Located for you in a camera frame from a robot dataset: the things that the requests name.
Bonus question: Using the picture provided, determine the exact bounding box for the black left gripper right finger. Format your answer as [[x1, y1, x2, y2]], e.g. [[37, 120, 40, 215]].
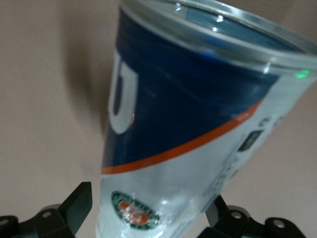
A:
[[198, 195, 267, 238]]

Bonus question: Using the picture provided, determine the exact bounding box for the white blue tennis ball can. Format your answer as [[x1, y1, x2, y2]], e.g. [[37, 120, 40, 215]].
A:
[[95, 0, 317, 238]]

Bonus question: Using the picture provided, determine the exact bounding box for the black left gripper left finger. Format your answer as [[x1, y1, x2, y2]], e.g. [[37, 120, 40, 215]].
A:
[[22, 181, 93, 238]]

